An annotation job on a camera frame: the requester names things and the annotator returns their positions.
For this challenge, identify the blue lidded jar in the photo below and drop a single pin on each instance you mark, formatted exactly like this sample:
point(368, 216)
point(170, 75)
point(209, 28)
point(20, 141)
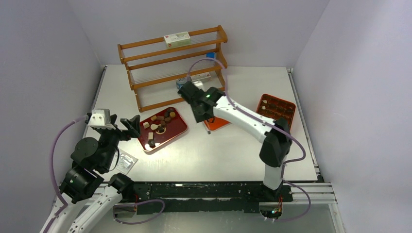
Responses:
point(180, 82)

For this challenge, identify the white heart chocolate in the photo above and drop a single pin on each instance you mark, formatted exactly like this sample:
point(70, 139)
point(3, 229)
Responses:
point(154, 127)

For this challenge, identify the dark round chocolate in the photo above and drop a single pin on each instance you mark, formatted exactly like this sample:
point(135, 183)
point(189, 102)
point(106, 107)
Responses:
point(151, 143)

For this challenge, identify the dark red tray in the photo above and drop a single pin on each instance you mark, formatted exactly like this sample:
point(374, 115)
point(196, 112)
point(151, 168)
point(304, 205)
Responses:
point(171, 124)

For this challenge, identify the white red small box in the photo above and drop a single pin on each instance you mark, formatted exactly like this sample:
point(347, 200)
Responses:
point(203, 77)

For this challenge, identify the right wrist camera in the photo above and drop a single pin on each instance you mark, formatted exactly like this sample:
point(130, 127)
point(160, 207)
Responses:
point(199, 84)

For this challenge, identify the blue cube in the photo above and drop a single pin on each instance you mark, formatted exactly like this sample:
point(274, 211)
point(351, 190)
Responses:
point(210, 55)

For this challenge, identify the clear plastic bag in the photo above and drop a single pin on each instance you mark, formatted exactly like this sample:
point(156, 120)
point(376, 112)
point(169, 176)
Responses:
point(125, 162)

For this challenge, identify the wooden three-tier shelf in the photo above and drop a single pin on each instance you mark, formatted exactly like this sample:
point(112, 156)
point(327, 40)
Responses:
point(168, 65)

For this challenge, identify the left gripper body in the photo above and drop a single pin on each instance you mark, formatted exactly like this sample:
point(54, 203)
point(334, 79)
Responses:
point(110, 137)

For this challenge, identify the orange compartment box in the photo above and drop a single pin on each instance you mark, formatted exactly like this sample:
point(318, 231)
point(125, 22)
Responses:
point(276, 108)

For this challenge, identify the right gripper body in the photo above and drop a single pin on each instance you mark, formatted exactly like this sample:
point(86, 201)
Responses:
point(199, 117)

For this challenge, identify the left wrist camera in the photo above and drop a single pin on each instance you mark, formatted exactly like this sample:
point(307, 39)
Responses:
point(100, 119)

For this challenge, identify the white green box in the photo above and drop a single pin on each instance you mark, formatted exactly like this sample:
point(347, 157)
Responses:
point(177, 40)

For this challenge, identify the orange box lid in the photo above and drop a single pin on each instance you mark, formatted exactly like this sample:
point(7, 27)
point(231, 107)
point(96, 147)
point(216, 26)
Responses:
point(217, 123)

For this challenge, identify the black base frame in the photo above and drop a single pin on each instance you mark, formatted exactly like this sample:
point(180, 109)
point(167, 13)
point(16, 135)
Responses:
point(153, 197)

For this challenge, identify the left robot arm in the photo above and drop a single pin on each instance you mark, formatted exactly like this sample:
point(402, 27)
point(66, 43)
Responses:
point(91, 159)

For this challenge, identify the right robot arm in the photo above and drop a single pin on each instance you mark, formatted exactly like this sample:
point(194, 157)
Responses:
point(272, 134)

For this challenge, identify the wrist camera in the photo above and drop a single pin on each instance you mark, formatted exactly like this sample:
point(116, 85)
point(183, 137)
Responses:
point(100, 119)
point(199, 84)

